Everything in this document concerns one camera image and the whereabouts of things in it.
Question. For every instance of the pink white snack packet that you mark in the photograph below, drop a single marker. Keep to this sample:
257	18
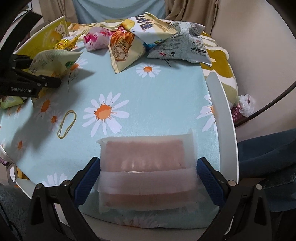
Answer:
96	38

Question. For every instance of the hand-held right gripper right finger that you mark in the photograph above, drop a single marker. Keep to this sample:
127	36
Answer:
209	180

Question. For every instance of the white plastic bag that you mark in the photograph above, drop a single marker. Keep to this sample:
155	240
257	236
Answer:
246	104

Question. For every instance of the daisy print tablecloth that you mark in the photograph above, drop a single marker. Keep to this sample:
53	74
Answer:
148	102

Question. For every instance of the light blue hanging cloth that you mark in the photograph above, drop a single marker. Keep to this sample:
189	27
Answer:
104	9

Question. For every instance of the yellow-green cardboard box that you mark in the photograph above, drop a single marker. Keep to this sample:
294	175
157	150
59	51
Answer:
49	34

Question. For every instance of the white blue chip bag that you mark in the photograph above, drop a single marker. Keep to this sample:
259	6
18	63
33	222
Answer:
150	30

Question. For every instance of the pale green snack packet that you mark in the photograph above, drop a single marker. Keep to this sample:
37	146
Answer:
53	61

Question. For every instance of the orange bread snack packet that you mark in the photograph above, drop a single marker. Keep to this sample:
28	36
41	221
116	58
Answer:
124	48

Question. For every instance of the person's dark blue pants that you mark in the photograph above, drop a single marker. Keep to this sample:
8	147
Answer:
266	157

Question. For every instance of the yellow rubber band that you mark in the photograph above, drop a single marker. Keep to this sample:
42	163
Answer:
76	115

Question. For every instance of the beige curtain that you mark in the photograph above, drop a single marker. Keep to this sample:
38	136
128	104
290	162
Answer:
194	11
55	9

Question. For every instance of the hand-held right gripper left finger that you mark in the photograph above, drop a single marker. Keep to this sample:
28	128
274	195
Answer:
89	178

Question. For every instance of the newspaper print snack packet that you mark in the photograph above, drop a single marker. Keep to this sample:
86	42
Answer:
182	46

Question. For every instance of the white round table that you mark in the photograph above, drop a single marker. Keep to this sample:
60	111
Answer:
225	120

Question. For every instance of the small green snack packet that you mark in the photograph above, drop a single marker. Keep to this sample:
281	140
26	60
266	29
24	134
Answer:
10	102

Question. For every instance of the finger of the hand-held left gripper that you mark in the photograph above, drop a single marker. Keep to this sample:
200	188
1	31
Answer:
49	81
22	62

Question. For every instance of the black curved tube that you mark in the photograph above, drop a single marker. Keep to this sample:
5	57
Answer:
266	109

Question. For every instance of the pink wafer packet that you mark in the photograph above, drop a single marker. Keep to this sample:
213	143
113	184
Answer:
145	162

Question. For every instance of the gold foil snack packet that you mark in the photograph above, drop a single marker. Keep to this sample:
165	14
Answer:
66	44

